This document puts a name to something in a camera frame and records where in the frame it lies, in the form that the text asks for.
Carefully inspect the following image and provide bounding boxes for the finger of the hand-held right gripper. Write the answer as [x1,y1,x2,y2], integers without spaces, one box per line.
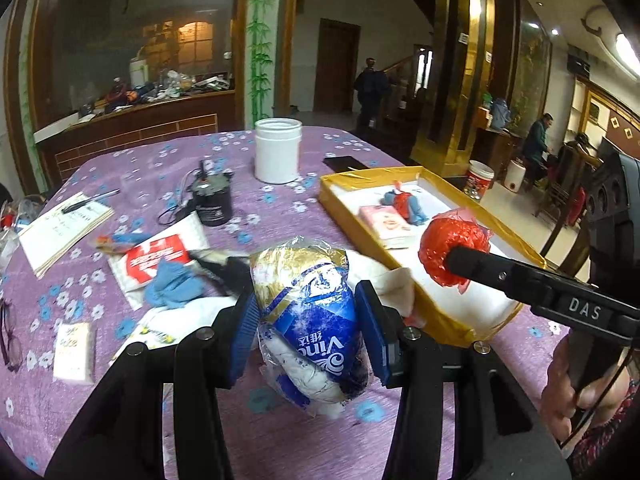
[444,246,556,306]

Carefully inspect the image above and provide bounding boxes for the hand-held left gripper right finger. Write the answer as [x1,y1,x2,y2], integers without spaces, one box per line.
[354,280,571,480]

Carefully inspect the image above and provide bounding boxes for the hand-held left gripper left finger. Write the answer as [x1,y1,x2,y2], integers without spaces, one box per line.
[45,285,261,480]

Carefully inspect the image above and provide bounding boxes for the gold cardboard box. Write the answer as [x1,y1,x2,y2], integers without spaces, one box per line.
[319,165,547,348]

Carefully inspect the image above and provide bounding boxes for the red plastic bag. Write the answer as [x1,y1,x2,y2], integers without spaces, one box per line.
[419,210,493,295]

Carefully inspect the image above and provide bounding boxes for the clear plastic bag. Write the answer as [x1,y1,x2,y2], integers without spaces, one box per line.
[0,194,46,271]
[345,250,418,328]

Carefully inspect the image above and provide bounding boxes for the blue and gold tissue bag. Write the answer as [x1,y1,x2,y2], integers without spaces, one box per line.
[249,239,373,418]

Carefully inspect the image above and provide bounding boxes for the red and white wipes packet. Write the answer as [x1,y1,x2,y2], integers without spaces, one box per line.
[107,232,211,311]

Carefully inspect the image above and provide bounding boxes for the white tissue packet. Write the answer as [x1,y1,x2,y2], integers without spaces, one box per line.
[52,321,96,386]

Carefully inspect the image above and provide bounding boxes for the person's right forearm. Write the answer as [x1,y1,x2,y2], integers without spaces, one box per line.
[570,360,640,476]

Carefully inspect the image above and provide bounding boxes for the person's right hand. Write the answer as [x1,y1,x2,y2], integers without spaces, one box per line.
[541,334,629,442]

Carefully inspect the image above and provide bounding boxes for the wooden chair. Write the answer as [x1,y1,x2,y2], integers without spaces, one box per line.
[539,142,606,273]

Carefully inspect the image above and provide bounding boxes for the white printed plastic bag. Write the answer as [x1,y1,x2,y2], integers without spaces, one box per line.
[112,305,221,361]

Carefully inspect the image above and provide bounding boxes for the red and white bucket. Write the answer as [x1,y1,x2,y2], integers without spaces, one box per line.
[466,160,496,196]

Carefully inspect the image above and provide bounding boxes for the white humidifier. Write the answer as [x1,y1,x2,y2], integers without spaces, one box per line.
[505,159,526,193]

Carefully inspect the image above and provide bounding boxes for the pink tissue packet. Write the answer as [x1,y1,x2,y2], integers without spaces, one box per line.
[358,204,413,250]

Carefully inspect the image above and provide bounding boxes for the wooden cabinet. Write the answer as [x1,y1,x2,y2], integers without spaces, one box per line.
[472,127,523,171]

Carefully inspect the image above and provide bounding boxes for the black phone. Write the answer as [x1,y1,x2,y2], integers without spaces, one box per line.
[322,155,368,173]

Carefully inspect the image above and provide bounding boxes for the white plastic jar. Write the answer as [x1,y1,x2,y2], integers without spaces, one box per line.
[254,117,303,185]

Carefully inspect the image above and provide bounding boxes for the black pen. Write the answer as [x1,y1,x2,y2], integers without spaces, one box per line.
[61,189,121,214]

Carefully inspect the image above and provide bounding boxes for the white notebook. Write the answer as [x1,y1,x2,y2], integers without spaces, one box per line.
[19,191,116,279]

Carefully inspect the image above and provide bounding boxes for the gold pillar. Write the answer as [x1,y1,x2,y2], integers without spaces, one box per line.
[410,0,501,163]

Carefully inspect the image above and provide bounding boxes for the wooden counter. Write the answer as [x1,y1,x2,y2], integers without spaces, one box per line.
[32,87,238,181]

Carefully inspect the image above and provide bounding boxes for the eyeglasses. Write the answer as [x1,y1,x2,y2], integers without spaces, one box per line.
[0,297,23,373]

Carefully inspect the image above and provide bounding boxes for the brown wooden door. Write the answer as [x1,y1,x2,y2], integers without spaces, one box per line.
[314,17,362,113]

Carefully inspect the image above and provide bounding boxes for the pile of clutter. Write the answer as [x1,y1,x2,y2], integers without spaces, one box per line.
[75,60,236,116]

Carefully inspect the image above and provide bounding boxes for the bamboo painted panel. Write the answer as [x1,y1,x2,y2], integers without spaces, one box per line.
[245,0,281,128]

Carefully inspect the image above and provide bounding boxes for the black motor with cable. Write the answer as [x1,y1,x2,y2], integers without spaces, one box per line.
[157,159,235,228]

